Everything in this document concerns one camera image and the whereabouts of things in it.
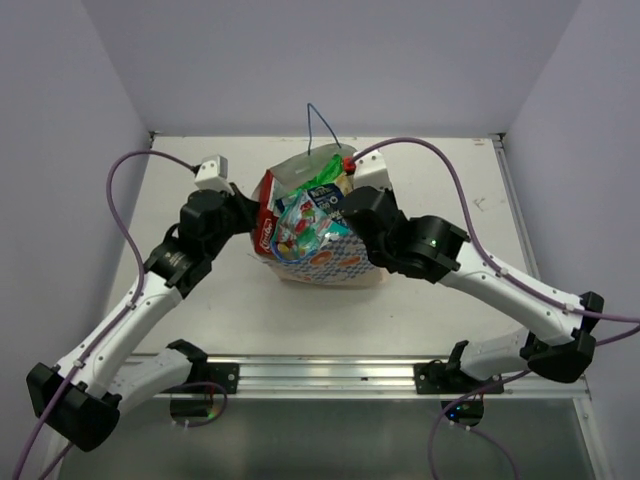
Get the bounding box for red Chuba chips bag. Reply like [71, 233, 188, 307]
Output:
[253, 170, 279, 256]

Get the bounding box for blue snack packet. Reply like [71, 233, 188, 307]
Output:
[306, 183, 347, 227]

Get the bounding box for checkered paper bag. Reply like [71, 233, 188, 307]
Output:
[252, 102, 391, 291]

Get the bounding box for Fox's candy packet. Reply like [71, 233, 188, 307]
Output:
[271, 190, 350, 263]

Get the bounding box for green Chuba cassava chips bag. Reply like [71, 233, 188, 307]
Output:
[297, 154, 344, 190]

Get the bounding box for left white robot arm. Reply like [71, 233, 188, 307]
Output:
[26, 187, 260, 452]

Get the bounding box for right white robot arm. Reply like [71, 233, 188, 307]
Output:
[338, 186, 604, 393]

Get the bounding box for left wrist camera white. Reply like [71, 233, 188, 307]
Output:
[195, 155, 232, 193]

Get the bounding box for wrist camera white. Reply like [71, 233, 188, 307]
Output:
[195, 155, 232, 193]
[341, 150, 393, 195]

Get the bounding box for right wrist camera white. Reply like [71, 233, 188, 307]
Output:
[341, 150, 393, 195]

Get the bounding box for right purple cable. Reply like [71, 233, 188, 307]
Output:
[349, 137, 640, 480]

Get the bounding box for purple cable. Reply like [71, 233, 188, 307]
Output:
[349, 137, 640, 480]
[9, 149, 229, 480]

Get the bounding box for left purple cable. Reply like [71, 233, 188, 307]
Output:
[9, 149, 229, 480]

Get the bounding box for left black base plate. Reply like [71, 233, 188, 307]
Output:
[169, 358, 240, 395]

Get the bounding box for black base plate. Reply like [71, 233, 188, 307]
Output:
[413, 359, 504, 395]
[169, 358, 240, 395]

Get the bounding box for aluminium mounting rail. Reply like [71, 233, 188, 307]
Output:
[119, 353, 589, 400]

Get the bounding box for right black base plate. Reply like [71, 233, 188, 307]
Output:
[413, 359, 504, 395]

